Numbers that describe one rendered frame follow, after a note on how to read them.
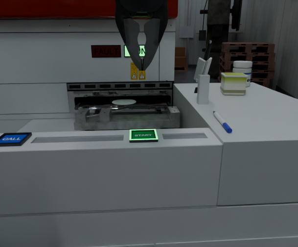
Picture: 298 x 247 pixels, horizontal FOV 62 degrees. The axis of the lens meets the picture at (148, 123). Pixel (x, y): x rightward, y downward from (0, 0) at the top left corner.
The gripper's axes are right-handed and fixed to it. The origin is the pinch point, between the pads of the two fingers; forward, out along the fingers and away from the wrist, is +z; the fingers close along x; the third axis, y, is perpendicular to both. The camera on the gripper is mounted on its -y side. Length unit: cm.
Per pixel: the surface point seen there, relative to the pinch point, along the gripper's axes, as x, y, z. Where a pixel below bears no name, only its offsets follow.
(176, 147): -6.1, -4.0, 15.0
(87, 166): 10.8, -4.0, 18.3
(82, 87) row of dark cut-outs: 23, 58, 15
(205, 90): -18.9, 23.4, 10.1
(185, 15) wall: -197, 954, -80
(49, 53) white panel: 35, 58, 1
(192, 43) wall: -225, 947, 21
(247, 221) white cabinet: -22.1, -4.0, 33.0
